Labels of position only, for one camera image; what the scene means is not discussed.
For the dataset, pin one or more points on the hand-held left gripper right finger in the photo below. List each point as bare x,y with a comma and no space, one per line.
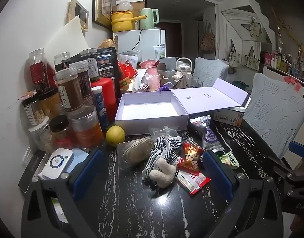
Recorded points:
217,173

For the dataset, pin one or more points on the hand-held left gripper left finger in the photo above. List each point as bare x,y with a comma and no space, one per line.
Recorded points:
87,171

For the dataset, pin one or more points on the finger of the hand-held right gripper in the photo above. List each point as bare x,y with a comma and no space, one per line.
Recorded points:
280,166
300,149

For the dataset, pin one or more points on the green snack packet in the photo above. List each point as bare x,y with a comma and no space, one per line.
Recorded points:
228,160

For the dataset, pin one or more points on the red white sachet packet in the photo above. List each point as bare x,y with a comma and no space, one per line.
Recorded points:
194,182

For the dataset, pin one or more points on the red cartoon snack packet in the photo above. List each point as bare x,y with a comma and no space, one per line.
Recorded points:
191,160

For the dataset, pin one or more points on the purple white snack packet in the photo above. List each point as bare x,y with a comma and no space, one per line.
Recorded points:
209,136

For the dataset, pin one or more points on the clear bag of jute twine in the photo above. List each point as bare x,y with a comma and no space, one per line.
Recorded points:
137,151

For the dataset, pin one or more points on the beige plush toy gingham cloth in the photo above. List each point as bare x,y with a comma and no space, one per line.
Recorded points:
163,173

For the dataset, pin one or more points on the black white gingham scrunchie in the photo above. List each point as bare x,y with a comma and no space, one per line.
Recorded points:
166,145

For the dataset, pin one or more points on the clear zip bag of snacks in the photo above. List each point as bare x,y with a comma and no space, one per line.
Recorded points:
164,132

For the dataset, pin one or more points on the lavender gift box with lid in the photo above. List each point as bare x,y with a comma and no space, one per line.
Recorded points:
147,111

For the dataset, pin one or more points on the light blue flat box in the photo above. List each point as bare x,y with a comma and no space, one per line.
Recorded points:
79,156

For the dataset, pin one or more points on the white device with round button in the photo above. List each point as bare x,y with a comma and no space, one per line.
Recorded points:
57,162

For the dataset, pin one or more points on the yellow lemon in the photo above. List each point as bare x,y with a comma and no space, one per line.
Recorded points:
115,136

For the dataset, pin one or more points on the small spice jar black lid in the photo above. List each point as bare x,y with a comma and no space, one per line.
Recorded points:
60,133

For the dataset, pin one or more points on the grey quilted chair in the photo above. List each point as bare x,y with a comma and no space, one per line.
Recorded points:
273,111
211,70

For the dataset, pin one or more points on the printed tissue box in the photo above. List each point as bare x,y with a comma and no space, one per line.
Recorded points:
228,117

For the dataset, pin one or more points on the clear jar white slices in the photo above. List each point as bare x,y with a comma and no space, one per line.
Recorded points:
40,136

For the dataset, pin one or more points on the blue tube white cap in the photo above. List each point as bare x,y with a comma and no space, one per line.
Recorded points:
101,111

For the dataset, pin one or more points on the pink bow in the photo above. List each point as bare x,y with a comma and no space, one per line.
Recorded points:
293,81

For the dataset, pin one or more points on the yellow jar black lid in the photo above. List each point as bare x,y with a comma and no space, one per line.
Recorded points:
50,104

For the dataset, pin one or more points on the red canister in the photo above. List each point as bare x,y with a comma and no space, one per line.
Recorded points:
108,96

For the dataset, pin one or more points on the pink lid jar pale slices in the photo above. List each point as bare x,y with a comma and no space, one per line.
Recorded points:
33,111

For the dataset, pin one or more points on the white counter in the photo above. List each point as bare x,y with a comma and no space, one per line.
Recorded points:
273,73

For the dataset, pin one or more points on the brown powder jar white label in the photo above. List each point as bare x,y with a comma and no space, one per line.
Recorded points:
71,89

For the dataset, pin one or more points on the row of small bottles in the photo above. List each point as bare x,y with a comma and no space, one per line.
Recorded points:
283,63

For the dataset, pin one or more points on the dark green bag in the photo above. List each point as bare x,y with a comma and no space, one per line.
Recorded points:
240,84

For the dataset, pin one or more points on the clear jar dark brown label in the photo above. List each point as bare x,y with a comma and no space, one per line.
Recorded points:
85,81

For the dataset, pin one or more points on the clear glass cup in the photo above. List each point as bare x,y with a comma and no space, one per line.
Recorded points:
197,82

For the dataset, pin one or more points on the orange green snack box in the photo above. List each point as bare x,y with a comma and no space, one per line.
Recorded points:
124,82

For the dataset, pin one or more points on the purple ribbon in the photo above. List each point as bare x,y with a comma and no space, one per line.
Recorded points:
164,88

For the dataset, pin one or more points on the white tote bag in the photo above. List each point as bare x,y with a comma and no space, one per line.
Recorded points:
235,57
252,59

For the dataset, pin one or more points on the white plush figure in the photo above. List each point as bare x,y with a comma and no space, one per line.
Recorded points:
178,78

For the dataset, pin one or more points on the red snack bag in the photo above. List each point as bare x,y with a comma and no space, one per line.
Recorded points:
127,70

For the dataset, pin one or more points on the black printed pouch bag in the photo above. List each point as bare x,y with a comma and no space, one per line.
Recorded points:
107,64

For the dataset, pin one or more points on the pink plastic bag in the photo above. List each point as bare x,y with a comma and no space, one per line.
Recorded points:
152,81

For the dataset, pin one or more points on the clear jar red dried contents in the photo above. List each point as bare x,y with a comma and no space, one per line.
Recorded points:
39,72

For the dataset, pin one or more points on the clear jar black label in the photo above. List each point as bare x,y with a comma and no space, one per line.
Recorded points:
62,63

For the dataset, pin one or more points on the white open box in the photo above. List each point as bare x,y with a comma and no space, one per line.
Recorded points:
168,63

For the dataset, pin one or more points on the pink cup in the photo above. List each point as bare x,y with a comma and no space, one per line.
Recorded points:
149,67

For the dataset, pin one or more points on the brown paper bag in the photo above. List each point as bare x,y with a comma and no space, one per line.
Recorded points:
108,42

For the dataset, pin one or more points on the brown patterned tote bag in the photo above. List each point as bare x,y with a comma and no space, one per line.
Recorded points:
207,42

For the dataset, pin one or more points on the green white pouch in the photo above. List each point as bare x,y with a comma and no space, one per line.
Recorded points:
160,50

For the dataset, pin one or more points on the white board sheet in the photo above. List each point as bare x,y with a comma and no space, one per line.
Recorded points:
67,37

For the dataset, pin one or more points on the white mini fridge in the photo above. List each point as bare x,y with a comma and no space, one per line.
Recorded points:
139,39

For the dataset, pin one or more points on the green electric kettle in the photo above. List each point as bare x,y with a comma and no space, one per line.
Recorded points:
147,19

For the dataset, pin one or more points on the clear plastic bag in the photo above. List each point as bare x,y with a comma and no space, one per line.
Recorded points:
124,6

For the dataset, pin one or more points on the cardboard boxes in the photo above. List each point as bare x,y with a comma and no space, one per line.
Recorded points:
138,2

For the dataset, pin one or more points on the wooden framed wall screen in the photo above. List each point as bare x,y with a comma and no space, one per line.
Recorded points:
79,12

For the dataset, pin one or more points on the gold picture frame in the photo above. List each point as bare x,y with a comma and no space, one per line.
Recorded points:
102,2

